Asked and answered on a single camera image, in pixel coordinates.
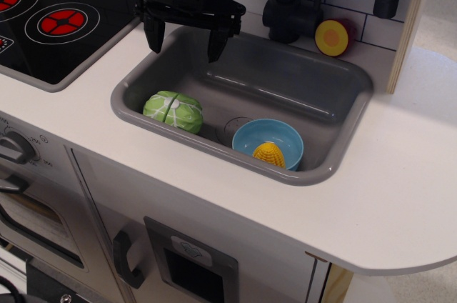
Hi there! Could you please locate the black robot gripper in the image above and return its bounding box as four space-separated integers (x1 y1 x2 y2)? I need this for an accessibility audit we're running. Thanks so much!
136 0 246 63

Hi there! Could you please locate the yellow toy corn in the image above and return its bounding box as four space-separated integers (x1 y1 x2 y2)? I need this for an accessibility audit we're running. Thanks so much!
252 141 286 169

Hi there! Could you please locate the light blue bowl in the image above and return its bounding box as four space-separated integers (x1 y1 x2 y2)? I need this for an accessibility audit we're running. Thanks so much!
231 119 304 171

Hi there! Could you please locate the grey sink basin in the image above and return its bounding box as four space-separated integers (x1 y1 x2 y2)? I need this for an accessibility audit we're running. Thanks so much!
111 26 373 186

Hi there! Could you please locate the green toy cabbage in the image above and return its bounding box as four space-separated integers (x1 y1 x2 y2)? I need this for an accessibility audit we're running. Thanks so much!
143 91 204 134

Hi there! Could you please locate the black faucet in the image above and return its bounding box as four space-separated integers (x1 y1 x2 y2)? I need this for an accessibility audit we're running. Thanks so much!
262 0 399 44

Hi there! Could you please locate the black toy stovetop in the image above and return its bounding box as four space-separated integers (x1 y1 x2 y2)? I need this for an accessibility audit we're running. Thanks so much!
1 0 139 92

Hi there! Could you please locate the red yellow toy fruit half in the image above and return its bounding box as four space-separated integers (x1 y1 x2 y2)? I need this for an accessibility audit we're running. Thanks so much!
314 19 357 57

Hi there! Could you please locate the grey oven knob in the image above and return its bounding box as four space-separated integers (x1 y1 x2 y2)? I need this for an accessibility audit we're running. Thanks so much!
1 131 36 164

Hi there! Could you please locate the grey oven door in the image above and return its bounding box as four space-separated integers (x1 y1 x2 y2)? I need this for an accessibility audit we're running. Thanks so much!
0 169 90 275

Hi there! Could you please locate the grey dispenser panel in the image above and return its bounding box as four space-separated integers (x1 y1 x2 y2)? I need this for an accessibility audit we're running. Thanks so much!
144 217 240 303

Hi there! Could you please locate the wooden side panel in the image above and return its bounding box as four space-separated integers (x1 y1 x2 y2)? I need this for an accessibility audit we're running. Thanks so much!
386 0 426 94

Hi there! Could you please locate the black cabinet door handle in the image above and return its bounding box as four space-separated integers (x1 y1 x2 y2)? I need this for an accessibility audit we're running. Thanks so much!
112 231 144 289

